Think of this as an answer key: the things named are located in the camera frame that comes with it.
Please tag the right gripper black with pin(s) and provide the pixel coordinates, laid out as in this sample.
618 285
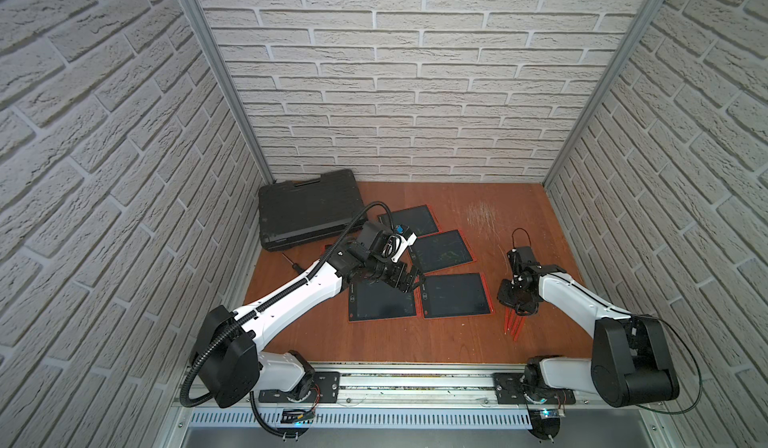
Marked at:
504 297

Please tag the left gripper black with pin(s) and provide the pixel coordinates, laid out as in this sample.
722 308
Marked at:
398 274

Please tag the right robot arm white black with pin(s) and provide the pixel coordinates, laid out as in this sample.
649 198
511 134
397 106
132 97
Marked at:
630 362

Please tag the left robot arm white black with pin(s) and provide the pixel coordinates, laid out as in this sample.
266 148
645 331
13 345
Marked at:
229 360

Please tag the far writing tablet red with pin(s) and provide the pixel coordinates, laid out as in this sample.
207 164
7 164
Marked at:
418 218

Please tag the black screwdriver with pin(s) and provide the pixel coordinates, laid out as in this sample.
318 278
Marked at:
299 269

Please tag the black plastic tool case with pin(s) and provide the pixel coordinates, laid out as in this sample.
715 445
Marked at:
293 213

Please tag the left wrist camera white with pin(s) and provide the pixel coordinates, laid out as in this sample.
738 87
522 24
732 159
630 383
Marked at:
404 237

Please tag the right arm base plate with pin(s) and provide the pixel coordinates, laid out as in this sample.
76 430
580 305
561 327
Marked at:
510 388

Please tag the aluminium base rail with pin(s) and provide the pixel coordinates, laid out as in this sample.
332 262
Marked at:
407 396

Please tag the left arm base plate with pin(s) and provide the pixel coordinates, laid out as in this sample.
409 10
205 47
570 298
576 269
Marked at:
320 387

